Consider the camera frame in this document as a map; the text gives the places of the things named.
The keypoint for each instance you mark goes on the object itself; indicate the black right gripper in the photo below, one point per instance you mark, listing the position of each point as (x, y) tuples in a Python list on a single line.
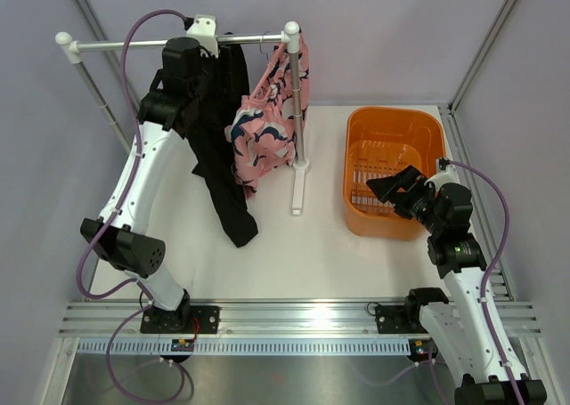
[(388, 187)]

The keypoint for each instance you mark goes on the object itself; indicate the black shorts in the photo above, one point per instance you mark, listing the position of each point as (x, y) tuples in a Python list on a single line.
[(215, 154)]

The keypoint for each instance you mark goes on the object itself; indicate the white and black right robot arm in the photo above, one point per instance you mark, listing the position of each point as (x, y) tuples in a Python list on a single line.
[(462, 320)]

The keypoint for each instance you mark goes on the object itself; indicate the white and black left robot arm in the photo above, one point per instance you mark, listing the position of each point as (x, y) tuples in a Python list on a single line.
[(119, 233)]

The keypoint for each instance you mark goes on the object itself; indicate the pink shark print shorts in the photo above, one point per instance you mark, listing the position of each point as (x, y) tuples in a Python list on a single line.
[(262, 134)]

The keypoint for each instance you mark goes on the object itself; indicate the pink hanger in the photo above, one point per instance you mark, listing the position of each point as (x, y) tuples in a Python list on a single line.
[(267, 58)]

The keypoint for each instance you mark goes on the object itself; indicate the orange plastic basket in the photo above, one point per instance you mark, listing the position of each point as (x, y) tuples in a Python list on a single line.
[(381, 142)]

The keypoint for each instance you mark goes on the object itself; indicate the silver clothes rack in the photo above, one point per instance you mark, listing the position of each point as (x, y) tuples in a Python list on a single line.
[(291, 35)]

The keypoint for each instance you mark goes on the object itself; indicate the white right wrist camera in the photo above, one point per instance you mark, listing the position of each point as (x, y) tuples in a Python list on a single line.
[(445, 173)]

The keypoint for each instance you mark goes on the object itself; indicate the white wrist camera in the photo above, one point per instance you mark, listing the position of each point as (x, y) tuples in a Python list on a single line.
[(203, 29), (445, 173)]

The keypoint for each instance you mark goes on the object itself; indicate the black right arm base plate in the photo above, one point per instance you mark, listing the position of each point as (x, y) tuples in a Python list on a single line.
[(396, 319)]

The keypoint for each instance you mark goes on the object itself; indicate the aluminium front rail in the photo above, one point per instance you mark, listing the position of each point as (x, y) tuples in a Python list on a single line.
[(237, 318)]

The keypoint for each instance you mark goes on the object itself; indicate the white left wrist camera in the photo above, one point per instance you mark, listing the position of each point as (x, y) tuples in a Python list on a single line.
[(203, 29)]

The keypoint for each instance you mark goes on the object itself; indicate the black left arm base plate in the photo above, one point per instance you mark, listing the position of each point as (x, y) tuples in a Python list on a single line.
[(204, 318)]

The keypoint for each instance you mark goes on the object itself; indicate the white slotted cable duct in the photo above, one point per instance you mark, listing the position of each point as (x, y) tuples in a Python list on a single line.
[(249, 347)]

